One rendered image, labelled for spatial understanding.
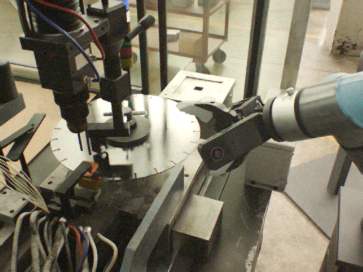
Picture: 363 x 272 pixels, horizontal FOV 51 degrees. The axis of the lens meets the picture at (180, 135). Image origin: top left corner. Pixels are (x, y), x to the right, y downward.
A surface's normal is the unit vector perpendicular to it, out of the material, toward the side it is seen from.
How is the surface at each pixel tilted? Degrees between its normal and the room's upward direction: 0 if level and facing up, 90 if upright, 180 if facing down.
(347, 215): 0
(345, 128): 112
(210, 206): 0
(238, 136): 59
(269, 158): 90
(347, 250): 0
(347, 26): 90
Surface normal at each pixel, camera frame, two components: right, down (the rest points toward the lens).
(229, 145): 0.22, 0.07
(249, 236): 0.00, -0.81
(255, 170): -0.35, 0.54
